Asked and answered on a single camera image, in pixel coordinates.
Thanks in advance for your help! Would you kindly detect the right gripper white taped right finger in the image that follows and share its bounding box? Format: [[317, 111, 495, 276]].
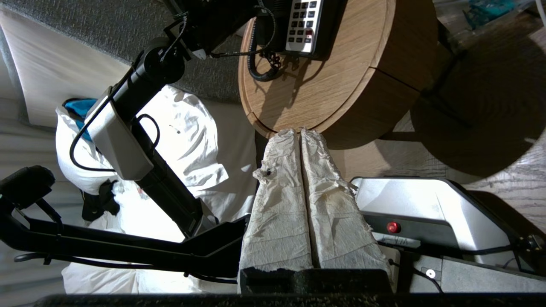
[[300, 127, 392, 278]]

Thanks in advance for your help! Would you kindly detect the right gripper white taped left finger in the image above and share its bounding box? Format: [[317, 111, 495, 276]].
[[239, 128, 314, 272]]

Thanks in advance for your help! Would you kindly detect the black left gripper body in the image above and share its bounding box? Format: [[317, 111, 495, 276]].
[[200, 0, 261, 48]]

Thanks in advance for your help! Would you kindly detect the black telephone handset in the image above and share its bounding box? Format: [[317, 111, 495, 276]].
[[256, 0, 293, 52]]

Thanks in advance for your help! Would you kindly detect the black white telephone base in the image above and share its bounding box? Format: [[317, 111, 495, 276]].
[[256, 0, 342, 59]]

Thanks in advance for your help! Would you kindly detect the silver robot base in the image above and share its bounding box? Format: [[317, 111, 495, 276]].
[[352, 177, 546, 295]]

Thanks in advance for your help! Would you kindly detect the white pillow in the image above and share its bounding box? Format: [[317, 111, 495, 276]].
[[55, 85, 258, 295]]

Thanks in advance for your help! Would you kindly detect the round wooden side table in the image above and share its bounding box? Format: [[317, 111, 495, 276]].
[[238, 0, 474, 150]]

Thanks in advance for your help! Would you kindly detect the grey fabric headboard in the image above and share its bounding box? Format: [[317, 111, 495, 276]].
[[0, 0, 256, 103]]

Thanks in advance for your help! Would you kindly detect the blue cloth item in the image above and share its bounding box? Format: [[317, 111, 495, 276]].
[[63, 98, 99, 142]]

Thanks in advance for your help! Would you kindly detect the beige mattress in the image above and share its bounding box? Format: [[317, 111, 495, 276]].
[[0, 11, 143, 130]]

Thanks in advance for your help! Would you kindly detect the teal plastic item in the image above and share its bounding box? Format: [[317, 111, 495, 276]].
[[463, 0, 517, 27]]

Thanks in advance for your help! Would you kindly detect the black coiled phone cord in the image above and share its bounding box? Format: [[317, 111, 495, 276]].
[[247, 19, 284, 82]]

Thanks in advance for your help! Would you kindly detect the black strap item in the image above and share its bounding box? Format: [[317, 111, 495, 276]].
[[80, 179, 121, 222]]

